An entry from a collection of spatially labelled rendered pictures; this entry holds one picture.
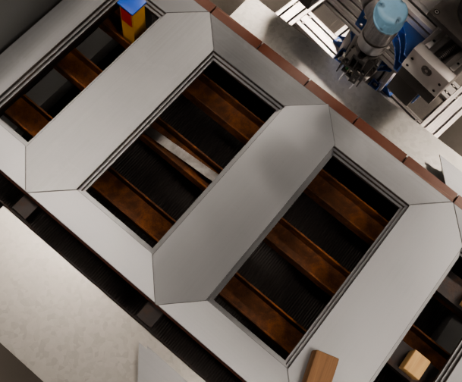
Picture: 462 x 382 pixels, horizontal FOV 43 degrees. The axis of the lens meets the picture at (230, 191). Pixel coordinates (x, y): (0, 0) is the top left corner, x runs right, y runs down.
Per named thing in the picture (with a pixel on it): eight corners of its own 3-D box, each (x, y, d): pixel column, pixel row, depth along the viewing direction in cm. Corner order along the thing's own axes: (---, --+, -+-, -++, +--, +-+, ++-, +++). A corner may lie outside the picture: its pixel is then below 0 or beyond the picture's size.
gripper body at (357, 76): (334, 71, 157) (347, 48, 145) (352, 51, 159) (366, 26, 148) (356, 89, 156) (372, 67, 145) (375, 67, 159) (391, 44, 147)
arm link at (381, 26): (403, -11, 134) (415, 20, 131) (386, 16, 144) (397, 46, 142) (372, -7, 132) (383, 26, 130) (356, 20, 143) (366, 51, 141)
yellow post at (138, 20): (135, 50, 185) (132, 15, 167) (124, 41, 186) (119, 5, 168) (146, 40, 187) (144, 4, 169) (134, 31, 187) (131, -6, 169)
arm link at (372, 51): (373, 15, 144) (400, 36, 143) (367, 26, 148) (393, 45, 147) (356, 35, 142) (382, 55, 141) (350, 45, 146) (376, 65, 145)
